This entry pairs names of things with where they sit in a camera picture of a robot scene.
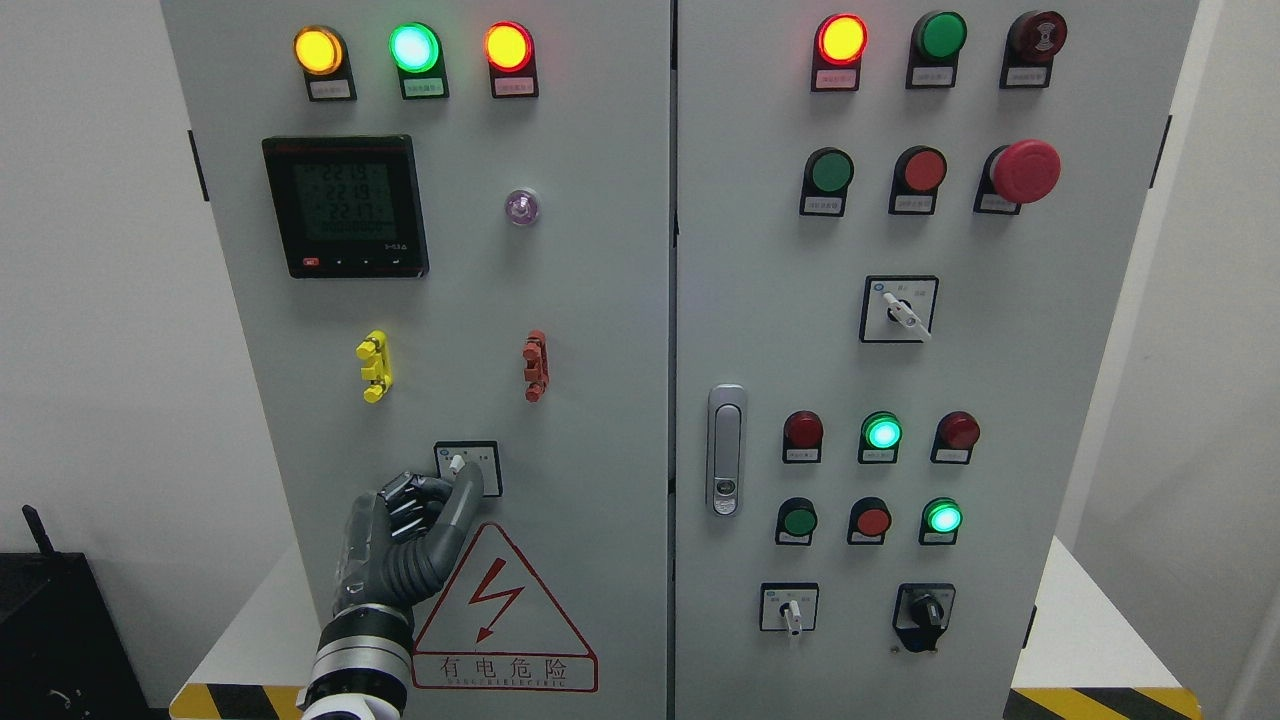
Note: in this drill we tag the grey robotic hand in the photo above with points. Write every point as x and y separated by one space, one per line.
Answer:
404 541

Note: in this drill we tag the white rotary selector switch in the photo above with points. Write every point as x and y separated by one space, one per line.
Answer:
898 309
788 607
482 453

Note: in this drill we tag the silver black robot forearm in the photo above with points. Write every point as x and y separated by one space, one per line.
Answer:
362 666

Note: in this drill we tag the yellow indicator light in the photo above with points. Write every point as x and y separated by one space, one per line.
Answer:
324 60

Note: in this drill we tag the red electric hazard warning sticker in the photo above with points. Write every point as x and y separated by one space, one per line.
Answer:
495 626

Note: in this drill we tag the yellow terminal connector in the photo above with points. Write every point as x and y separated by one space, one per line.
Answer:
373 352

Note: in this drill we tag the red terminal connector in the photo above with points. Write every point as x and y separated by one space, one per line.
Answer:
536 369

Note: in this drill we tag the grey left cabinet door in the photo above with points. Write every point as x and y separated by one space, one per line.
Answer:
584 469

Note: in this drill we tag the grey cabinet door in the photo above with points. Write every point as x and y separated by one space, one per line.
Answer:
772 301
584 469

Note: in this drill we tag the black digital power meter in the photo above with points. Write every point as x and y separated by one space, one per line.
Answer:
347 207

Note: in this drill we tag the black box with antenna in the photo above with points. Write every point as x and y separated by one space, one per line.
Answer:
61 657

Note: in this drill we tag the dark red indicator left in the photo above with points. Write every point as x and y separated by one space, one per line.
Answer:
802 438

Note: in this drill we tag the dark red indicator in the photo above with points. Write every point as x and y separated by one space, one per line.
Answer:
802 438
955 438

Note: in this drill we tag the red push button lower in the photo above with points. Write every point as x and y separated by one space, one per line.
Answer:
869 522

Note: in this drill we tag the red push button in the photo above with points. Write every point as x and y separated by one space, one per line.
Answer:
869 522
916 180

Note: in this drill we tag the green indicator light top left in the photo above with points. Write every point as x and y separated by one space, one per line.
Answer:
420 62

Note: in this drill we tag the green lit indicator middle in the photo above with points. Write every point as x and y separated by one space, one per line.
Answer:
880 438

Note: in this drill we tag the red indicator light top left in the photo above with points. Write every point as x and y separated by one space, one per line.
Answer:
510 54

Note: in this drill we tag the green lit push button lower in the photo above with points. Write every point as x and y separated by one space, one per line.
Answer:
941 520

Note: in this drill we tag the green push button upper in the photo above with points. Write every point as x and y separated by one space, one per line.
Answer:
827 176

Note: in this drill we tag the dark red indicator right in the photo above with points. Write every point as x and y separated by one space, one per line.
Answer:
955 438

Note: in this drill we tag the grey right cabinet door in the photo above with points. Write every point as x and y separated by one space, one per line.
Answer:
772 301

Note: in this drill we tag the red push button upper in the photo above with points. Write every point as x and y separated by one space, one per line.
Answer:
916 180

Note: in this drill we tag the red lit indicator right door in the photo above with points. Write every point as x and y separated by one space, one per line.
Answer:
839 45

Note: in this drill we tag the white platform with hazard stripes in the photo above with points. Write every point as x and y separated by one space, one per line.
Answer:
1083 660

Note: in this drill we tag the red emergency stop button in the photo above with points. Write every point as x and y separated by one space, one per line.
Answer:
1017 174

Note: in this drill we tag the green unlit indicator top right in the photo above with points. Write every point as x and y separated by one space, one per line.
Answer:
934 48

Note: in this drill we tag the dark red buzzer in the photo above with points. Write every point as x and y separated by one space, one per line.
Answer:
1034 39

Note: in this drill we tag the silver door handle lock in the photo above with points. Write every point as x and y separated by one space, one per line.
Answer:
726 410

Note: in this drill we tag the black rotary knob switch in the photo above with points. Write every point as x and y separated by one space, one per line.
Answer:
922 614

